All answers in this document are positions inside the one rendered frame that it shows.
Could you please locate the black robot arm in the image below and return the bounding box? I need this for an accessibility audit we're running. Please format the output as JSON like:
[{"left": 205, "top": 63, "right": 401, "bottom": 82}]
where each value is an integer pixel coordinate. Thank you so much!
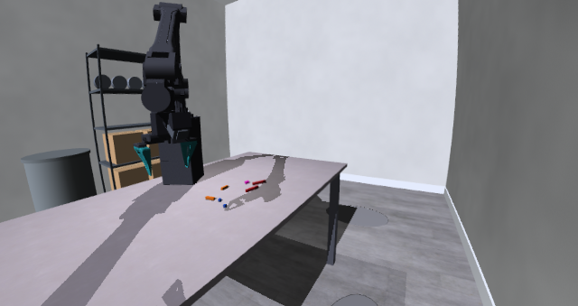
[{"left": 141, "top": 2, "right": 193, "bottom": 140}]

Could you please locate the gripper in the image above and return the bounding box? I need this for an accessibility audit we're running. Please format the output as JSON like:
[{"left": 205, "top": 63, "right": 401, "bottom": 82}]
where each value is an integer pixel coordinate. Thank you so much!
[{"left": 134, "top": 133, "right": 197, "bottom": 176}]

